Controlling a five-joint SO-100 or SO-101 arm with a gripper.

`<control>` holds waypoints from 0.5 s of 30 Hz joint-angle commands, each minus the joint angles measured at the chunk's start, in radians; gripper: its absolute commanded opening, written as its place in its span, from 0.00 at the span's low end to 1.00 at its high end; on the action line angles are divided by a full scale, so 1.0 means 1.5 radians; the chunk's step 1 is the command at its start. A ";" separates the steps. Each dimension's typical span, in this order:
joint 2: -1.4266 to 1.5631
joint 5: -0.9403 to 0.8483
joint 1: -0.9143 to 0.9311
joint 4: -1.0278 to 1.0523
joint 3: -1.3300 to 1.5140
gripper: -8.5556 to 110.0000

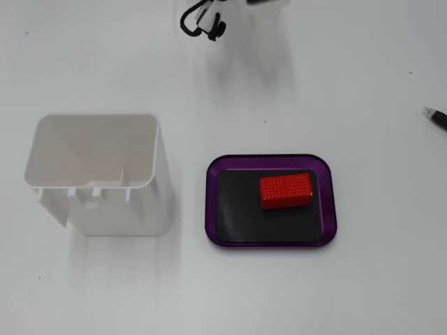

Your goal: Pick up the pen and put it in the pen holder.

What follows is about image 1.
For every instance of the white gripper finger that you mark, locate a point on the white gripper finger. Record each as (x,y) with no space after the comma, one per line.
(270,42)
(206,17)

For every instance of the black clear ballpoint pen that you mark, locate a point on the black clear ballpoint pen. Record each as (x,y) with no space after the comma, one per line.
(439,118)

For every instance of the white plastic pen holder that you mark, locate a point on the white plastic pen holder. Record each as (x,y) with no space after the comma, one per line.
(104,216)

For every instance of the purple metal tray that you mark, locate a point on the purple metal tray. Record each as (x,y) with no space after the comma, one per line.
(269,162)

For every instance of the red studded block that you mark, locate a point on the red studded block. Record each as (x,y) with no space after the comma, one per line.
(284,192)

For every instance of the black tray mat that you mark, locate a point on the black tray mat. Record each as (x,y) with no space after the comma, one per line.
(237,216)

